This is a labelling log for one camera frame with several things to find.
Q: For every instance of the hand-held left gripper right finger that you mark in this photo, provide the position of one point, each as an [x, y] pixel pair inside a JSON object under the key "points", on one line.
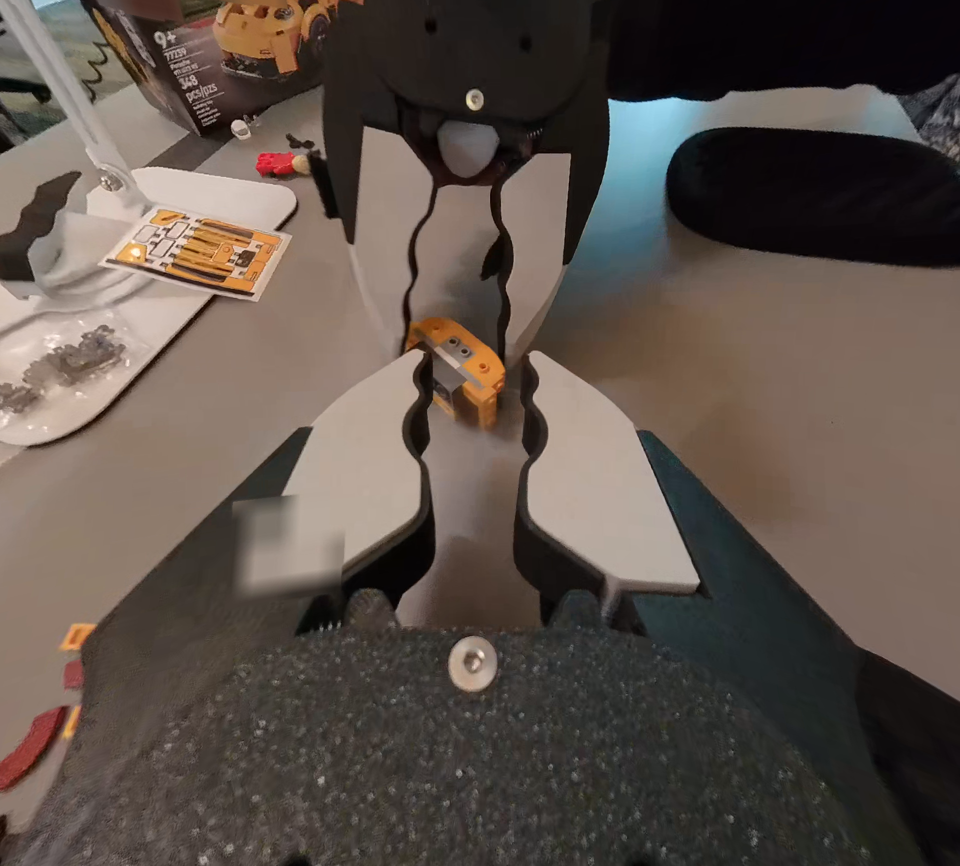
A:
{"points": [[592, 491]]}

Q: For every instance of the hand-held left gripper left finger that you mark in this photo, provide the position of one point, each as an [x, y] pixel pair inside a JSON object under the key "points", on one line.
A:
{"points": [[360, 454]]}

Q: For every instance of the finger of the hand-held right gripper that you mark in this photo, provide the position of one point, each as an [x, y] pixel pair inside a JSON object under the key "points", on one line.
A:
{"points": [[536, 229], [386, 221]]}

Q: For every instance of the orange and black lego assembly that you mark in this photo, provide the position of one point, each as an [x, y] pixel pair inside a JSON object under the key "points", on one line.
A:
{"points": [[480, 364]]}

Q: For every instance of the red lego minifigure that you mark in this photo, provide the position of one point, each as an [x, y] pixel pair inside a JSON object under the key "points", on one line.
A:
{"points": [[276, 164]]}

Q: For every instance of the small white lego piece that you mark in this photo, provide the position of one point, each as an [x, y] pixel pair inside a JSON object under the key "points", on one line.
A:
{"points": [[240, 129]]}

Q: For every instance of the lego set box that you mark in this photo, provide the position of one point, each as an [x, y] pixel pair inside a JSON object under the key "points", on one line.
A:
{"points": [[225, 68]]}

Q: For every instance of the pile of small lego pieces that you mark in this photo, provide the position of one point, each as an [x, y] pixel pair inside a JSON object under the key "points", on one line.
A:
{"points": [[30, 742]]}

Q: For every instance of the orange sticker sheet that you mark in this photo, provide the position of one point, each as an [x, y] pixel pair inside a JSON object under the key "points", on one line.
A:
{"points": [[202, 255]]}

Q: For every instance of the black padded armrest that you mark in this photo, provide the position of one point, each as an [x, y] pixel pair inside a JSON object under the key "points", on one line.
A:
{"points": [[810, 199]]}

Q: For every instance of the plastic bag of grey parts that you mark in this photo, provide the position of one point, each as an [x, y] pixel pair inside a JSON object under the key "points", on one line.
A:
{"points": [[75, 360]]}

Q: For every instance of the grey patterned cloth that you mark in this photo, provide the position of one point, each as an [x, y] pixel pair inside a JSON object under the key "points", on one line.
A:
{"points": [[937, 120]]}

